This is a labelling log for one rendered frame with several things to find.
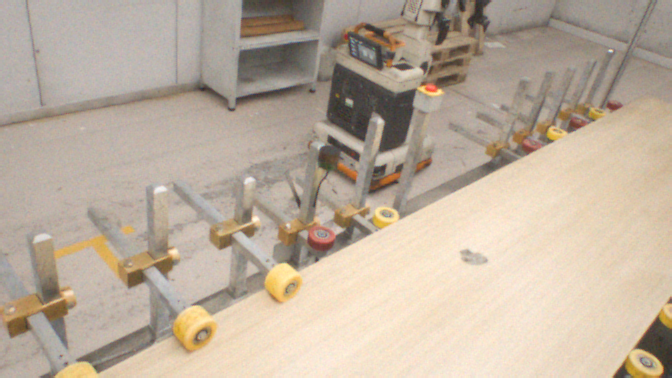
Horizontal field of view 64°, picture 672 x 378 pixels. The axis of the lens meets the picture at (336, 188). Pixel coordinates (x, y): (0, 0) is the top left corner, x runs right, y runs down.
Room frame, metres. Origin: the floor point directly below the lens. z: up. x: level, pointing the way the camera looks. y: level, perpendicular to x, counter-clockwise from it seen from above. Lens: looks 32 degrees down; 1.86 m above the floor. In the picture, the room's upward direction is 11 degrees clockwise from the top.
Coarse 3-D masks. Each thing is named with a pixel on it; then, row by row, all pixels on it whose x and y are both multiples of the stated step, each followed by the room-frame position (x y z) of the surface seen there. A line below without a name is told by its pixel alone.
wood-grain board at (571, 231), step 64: (640, 128) 2.66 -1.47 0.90; (512, 192) 1.74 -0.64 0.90; (576, 192) 1.83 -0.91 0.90; (640, 192) 1.94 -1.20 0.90; (384, 256) 1.22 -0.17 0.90; (448, 256) 1.28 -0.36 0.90; (512, 256) 1.34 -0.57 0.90; (576, 256) 1.41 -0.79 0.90; (640, 256) 1.48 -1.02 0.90; (256, 320) 0.89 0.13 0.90; (320, 320) 0.93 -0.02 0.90; (384, 320) 0.97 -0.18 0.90; (448, 320) 1.01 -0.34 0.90; (512, 320) 1.06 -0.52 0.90; (576, 320) 1.11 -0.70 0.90; (640, 320) 1.16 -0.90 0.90
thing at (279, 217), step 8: (256, 192) 1.47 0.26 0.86; (256, 200) 1.43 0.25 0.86; (264, 200) 1.44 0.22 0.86; (264, 208) 1.40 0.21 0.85; (272, 208) 1.40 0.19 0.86; (272, 216) 1.38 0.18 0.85; (280, 216) 1.37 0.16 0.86; (288, 216) 1.37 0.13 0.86; (280, 224) 1.35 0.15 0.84; (304, 232) 1.31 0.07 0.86; (304, 240) 1.28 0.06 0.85; (312, 248) 1.26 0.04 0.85; (320, 256) 1.24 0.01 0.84
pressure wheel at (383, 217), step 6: (378, 210) 1.44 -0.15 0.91; (384, 210) 1.45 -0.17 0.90; (390, 210) 1.45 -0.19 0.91; (378, 216) 1.40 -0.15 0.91; (384, 216) 1.41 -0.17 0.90; (390, 216) 1.42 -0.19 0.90; (396, 216) 1.42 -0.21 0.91; (378, 222) 1.39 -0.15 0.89; (384, 222) 1.39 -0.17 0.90; (390, 222) 1.39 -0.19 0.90
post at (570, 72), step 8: (568, 72) 2.70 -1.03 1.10; (568, 80) 2.69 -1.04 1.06; (560, 88) 2.70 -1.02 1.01; (568, 88) 2.71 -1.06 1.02; (560, 96) 2.69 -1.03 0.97; (552, 104) 2.70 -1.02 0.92; (560, 104) 2.69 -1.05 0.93; (552, 112) 2.70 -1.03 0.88; (552, 120) 2.69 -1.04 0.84; (544, 136) 2.69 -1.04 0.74
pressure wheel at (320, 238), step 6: (312, 228) 1.28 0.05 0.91; (318, 228) 1.28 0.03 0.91; (324, 228) 1.29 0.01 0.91; (312, 234) 1.25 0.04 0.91; (318, 234) 1.26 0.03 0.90; (324, 234) 1.26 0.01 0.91; (330, 234) 1.26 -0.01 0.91; (312, 240) 1.23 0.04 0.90; (318, 240) 1.22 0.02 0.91; (324, 240) 1.23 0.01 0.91; (330, 240) 1.24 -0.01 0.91; (312, 246) 1.22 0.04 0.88; (318, 246) 1.22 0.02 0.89; (324, 246) 1.22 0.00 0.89; (330, 246) 1.23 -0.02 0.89
